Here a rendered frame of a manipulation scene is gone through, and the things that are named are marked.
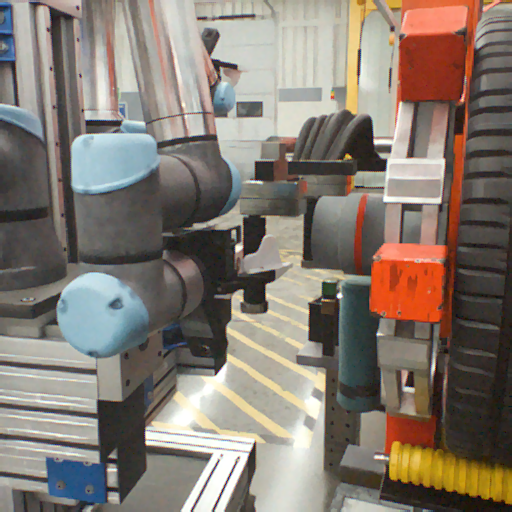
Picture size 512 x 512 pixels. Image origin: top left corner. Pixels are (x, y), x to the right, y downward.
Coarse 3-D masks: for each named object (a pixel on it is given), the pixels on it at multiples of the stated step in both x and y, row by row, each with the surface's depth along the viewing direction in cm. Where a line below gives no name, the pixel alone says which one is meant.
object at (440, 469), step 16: (400, 448) 87; (416, 448) 87; (400, 464) 86; (416, 464) 85; (432, 464) 84; (448, 464) 84; (464, 464) 83; (480, 464) 83; (496, 464) 82; (416, 480) 85; (432, 480) 84; (448, 480) 83; (464, 480) 82; (480, 480) 82; (496, 480) 81; (496, 496) 81
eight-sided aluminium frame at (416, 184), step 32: (416, 160) 66; (448, 160) 107; (384, 192) 66; (416, 192) 65; (448, 192) 111; (384, 320) 69; (384, 352) 70; (416, 352) 69; (384, 384) 78; (416, 384) 75; (416, 416) 85
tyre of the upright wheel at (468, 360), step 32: (480, 32) 70; (480, 64) 64; (480, 96) 62; (480, 128) 60; (480, 160) 59; (480, 192) 58; (480, 224) 59; (480, 256) 58; (480, 288) 59; (480, 320) 60; (480, 352) 61; (448, 384) 66; (480, 384) 63; (448, 416) 69; (480, 416) 66; (448, 448) 78; (480, 448) 72
